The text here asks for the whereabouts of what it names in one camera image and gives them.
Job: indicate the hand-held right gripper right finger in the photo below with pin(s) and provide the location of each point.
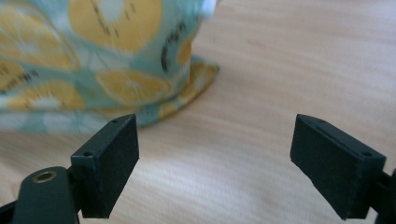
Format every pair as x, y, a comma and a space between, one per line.
334, 168

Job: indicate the lemon print teal cloth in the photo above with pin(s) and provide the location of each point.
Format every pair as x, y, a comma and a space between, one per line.
93, 62

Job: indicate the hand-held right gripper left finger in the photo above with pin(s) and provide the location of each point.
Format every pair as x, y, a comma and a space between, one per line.
107, 168

